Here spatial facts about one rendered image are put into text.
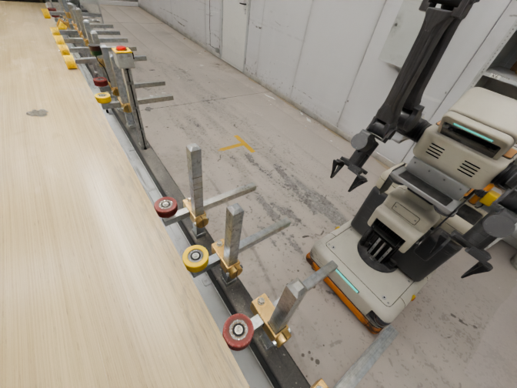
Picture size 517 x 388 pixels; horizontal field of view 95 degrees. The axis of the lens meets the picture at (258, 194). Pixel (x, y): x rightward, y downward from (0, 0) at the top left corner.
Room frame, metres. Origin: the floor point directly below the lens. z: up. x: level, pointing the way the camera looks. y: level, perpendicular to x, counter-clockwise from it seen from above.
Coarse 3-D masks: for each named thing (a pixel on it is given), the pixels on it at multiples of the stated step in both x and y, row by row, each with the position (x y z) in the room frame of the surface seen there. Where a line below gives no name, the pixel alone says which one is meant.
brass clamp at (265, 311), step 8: (264, 296) 0.31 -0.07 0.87; (256, 304) 0.28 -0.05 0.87; (264, 304) 0.29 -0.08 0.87; (272, 304) 0.29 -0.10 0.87; (256, 312) 0.27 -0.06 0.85; (264, 312) 0.27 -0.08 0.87; (272, 312) 0.27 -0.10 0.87; (264, 320) 0.24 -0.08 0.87; (264, 328) 0.24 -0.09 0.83; (288, 328) 0.24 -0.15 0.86; (272, 336) 0.21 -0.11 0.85; (280, 336) 0.21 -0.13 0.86; (288, 336) 0.22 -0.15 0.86; (280, 344) 0.20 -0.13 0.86
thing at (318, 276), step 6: (330, 264) 0.47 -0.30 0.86; (336, 264) 0.48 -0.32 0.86; (318, 270) 0.44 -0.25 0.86; (324, 270) 0.44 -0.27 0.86; (330, 270) 0.45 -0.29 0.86; (312, 276) 0.41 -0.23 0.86; (318, 276) 0.42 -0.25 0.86; (324, 276) 0.42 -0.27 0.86; (306, 282) 0.39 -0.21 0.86; (312, 282) 0.39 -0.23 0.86; (318, 282) 0.40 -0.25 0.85; (276, 300) 0.31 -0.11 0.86; (252, 318) 0.25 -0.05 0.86; (258, 318) 0.25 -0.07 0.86; (258, 324) 0.24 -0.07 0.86
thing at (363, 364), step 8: (392, 328) 0.30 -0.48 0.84; (384, 336) 0.27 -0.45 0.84; (392, 336) 0.28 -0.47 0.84; (376, 344) 0.25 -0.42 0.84; (384, 344) 0.25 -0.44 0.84; (368, 352) 0.22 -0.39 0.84; (376, 352) 0.23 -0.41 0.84; (360, 360) 0.20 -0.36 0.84; (368, 360) 0.20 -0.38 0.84; (376, 360) 0.21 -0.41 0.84; (352, 368) 0.18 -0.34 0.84; (360, 368) 0.18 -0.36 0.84; (368, 368) 0.18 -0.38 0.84; (344, 376) 0.16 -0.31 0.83; (352, 376) 0.16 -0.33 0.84; (360, 376) 0.16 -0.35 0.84; (336, 384) 0.14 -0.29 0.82; (344, 384) 0.14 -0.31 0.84; (352, 384) 0.14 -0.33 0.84
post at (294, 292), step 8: (296, 280) 0.25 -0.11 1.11; (288, 288) 0.24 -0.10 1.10; (296, 288) 0.23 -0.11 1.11; (304, 288) 0.24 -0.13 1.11; (288, 296) 0.23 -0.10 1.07; (296, 296) 0.22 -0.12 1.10; (304, 296) 0.24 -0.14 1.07; (280, 304) 0.24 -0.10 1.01; (288, 304) 0.22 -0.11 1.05; (296, 304) 0.23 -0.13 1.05; (280, 312) 0.23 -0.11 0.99; (288, 312) 0.22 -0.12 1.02; (272, 320) 0.23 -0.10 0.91; (280, 320) 0.22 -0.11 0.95; (288, 320) 0.24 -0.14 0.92; (272, 328) 0.23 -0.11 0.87; (280, 328) 0.22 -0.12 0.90; (264, 336) 0.24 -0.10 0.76
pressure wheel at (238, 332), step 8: (232, 320) 0.22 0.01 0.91; (240, 320) 0.22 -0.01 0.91; (248, 320) 0.22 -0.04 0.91; (224, 328) 0.19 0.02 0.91; (232, 328) 0.20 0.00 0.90; (240, 328) 0.20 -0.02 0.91; (248, 328) 0.21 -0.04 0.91; (224, 336) 0.18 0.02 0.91; (232, 336) 0.18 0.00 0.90; (240, 336) 0.18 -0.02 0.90; (248, 336) 0.19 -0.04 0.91; (232, 344) 0.16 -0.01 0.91; (240, 344) 0.17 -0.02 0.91; (248, 344) 0.17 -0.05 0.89
